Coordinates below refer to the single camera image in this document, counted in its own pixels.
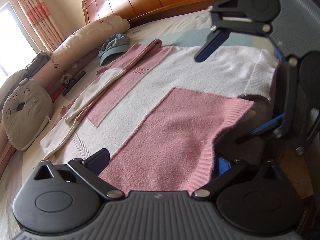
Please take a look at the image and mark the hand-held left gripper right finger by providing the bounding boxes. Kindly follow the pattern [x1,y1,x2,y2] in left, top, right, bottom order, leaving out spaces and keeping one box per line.
[191,158,285,202]

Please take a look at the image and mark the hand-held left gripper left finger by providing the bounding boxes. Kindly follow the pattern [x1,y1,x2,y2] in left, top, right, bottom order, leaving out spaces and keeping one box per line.
[30,148,124,201]

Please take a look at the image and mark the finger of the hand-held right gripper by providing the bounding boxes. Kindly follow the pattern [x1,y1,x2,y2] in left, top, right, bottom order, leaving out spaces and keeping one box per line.
[236,34,313,157]
[194,0,272,62]

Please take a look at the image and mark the pink and white sweater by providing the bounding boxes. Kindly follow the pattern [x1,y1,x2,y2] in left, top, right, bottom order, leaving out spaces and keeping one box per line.
[40,39,280,193]

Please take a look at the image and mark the folded grey clothes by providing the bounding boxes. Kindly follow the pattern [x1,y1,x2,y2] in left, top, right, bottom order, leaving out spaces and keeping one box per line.
[26,50,52,77]

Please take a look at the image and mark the red stick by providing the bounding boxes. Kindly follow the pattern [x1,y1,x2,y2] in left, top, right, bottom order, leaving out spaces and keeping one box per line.
[51,89,64,103]

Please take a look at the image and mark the grey cat face cushion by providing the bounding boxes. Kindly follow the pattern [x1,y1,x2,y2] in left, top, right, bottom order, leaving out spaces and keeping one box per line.
[2,78,53,152]

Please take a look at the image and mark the black hair clip with flower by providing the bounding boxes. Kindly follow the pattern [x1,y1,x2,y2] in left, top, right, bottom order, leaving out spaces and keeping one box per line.
[62,71,87,97]

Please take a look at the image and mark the beige flower hair clip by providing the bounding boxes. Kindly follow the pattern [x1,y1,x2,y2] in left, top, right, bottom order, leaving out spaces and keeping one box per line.
[60,74,74,88]

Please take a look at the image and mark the blue baseball cap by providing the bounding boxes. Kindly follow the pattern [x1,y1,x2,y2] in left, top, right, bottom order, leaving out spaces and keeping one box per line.
[98,33,130,67]

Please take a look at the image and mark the grey floral pillow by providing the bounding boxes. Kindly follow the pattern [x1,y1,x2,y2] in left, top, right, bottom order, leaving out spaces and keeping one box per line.
[0,69,30,105]

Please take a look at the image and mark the window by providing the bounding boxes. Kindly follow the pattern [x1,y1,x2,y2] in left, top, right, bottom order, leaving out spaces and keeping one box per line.
[0,1,47,75]

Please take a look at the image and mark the pink plaid curtain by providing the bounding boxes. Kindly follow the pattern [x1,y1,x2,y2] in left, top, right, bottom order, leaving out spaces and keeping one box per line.
[10,0,64,53]

